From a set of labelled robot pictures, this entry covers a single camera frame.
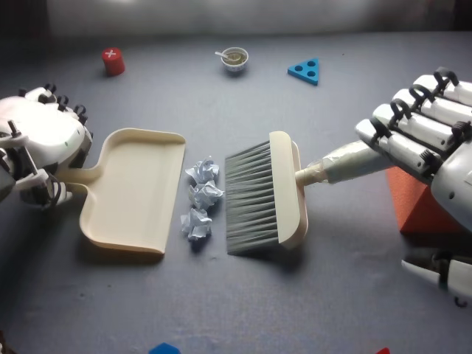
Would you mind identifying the small white toy bowl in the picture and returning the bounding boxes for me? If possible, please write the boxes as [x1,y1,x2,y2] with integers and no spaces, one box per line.
[221,46,249,77]

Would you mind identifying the white backdrop sheet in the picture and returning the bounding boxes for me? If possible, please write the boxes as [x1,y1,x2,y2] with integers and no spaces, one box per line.
[47,0,458,36]

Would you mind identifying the cream brush grey bristles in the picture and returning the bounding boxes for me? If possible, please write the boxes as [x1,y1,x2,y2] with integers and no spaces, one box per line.
[224,131,390,257]

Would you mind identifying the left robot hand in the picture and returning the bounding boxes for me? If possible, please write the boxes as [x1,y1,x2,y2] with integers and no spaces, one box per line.
[0,83,95,209]

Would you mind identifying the grey table cloth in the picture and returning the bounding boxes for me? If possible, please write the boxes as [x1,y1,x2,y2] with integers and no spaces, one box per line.
[0,31,472,354]

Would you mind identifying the blue hexagonal block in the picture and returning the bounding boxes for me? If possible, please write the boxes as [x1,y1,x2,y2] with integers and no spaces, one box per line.
[148,341,184,354]

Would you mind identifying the blue triangle block with holes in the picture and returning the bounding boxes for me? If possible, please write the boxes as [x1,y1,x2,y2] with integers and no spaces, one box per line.
[287,58,320,89]

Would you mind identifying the large orange foam block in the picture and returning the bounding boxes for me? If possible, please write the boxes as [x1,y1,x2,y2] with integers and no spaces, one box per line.
[386,164,472,237]

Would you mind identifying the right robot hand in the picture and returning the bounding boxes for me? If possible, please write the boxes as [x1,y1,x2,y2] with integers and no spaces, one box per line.
[354,66,472,308]

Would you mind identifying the red cylinder block white cross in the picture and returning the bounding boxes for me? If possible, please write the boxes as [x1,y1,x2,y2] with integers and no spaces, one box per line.
[101,47,126,77]

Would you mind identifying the cream plastic dustpan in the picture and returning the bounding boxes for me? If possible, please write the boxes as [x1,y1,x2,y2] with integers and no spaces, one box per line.
[58,128,187,265]

